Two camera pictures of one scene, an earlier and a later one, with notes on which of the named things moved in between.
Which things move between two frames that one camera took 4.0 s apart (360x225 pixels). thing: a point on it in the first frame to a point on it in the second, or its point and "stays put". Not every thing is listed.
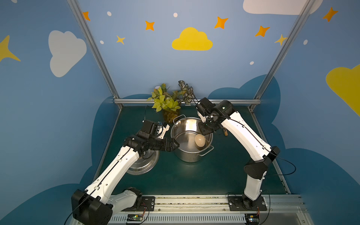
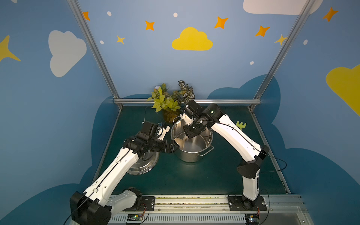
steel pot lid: x=145 y=163 stays put
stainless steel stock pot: x=184 y=130 stays put
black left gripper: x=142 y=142 stays put
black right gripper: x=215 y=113 to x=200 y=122
